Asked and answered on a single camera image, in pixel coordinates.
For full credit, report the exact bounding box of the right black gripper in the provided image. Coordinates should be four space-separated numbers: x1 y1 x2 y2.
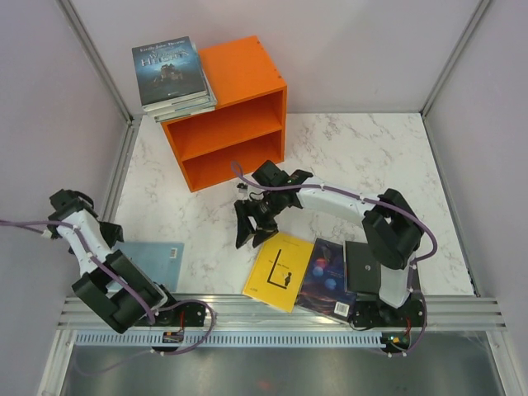
233 190 284 248

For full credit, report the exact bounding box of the green fantasy cover book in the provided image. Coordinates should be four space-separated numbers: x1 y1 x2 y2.
154 106 215 123

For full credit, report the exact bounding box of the grey book with barcode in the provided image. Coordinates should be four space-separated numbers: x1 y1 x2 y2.
147 96 217 118

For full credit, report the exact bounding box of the teal ocean cover book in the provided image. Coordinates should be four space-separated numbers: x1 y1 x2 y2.
142 49 215 115

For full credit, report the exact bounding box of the dark blue Wuthering Heights book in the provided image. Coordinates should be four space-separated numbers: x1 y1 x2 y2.
132 36 207 111

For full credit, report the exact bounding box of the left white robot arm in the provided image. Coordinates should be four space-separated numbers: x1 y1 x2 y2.
48 189 181 333

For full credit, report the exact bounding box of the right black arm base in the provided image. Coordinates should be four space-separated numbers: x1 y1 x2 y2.
345 290 426 330

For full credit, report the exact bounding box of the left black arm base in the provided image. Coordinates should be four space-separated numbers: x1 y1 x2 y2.
158 299 217 328

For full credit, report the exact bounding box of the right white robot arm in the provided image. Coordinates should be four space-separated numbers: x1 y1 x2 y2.
231 160 431 325

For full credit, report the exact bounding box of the yellow book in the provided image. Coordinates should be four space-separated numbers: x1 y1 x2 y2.
243 233 314 313

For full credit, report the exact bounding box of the light blue thin book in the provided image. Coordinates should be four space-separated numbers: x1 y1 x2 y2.
115 242 184 292

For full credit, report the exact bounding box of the purple nebula cover book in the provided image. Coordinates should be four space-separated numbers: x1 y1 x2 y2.
295 238 356 323

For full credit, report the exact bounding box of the orange wooden shelf box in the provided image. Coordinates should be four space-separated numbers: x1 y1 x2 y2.
161 35 287 192

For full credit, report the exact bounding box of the black book with barcode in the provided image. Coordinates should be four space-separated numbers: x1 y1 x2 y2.
344 241 380 295

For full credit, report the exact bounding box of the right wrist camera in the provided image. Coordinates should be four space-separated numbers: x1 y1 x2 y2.
237 182 249 195

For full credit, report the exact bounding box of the aluminium frame rail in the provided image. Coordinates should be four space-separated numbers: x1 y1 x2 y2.
57 295 506 331

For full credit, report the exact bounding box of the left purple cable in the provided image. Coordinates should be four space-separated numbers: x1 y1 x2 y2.
0 220 158 327

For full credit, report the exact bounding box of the white slotted cable duct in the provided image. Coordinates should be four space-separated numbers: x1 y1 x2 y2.
75 330 385 348

